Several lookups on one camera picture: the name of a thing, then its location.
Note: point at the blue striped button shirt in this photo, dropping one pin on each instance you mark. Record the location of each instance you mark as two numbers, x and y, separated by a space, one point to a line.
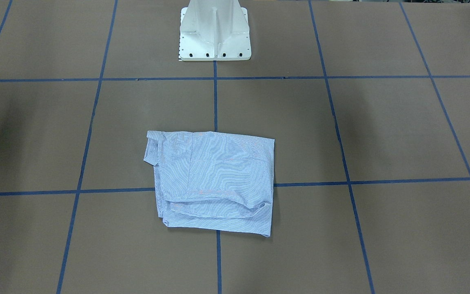
213 180

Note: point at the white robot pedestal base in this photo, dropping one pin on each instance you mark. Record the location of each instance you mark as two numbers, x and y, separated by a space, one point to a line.
214 30

